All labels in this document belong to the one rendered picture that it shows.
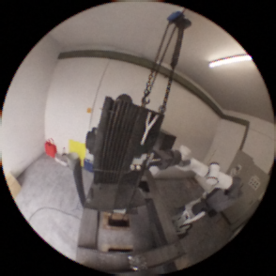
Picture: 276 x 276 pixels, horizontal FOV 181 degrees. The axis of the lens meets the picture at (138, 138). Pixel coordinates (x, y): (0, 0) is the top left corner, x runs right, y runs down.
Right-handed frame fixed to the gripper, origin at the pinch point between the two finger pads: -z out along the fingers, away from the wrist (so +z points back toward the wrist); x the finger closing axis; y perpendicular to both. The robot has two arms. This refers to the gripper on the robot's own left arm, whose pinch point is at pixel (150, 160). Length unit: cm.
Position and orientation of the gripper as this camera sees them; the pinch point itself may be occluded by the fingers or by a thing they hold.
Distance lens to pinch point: 36.7
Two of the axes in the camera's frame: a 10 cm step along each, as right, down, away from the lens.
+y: -2.6, 9.3, 2.7
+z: 8.6, 0.9, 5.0
